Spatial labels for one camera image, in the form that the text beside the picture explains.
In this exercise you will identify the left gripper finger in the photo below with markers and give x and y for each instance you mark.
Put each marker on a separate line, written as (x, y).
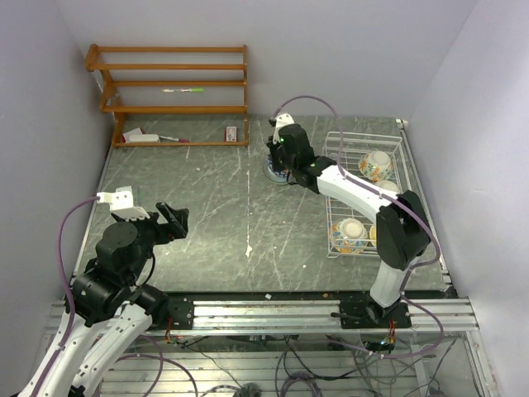
(166, 211)
(179, 221)

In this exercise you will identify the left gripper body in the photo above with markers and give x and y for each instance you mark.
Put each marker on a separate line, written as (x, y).
(159, 232)

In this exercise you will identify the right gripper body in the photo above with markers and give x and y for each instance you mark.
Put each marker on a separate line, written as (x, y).
(288, 161)

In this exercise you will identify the red patterned bowl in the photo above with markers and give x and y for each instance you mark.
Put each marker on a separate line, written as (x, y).
(283, 177)

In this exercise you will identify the orange flower bowl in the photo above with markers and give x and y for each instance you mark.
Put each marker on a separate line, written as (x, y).
(376, 166)
(388, 185)

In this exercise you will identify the orange blue patterned bowl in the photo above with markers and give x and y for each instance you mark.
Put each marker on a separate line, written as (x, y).
(348, 236)

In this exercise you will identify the blue yellow patterned bowl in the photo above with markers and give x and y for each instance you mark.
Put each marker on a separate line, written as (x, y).
(373, 235)

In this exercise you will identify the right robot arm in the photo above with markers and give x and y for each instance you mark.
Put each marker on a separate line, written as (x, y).
(403, 233)

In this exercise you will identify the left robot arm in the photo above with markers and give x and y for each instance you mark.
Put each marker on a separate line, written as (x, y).
(106, 307)

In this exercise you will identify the small red white box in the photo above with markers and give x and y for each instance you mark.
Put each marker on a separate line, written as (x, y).
(230, 134)

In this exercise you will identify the green white pen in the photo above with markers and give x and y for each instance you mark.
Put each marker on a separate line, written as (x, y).
(183, 90)

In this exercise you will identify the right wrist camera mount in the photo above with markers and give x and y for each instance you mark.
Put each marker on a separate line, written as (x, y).
(282, 120)

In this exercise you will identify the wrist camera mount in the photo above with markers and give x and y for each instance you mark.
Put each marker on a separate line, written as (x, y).
(282, 120)
(123, 203)

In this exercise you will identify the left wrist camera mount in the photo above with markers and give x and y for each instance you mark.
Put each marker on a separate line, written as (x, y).
(123, 203)

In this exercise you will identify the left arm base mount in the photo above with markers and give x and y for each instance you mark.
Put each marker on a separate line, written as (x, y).
(180, 314)

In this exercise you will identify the white wire dish rack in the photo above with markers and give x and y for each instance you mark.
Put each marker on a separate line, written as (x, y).
(346, 200)

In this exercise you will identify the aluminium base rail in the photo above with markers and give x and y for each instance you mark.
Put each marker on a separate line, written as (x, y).
(290, 317)

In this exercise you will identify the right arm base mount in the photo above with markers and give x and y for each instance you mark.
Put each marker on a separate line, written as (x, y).
(366, 314)

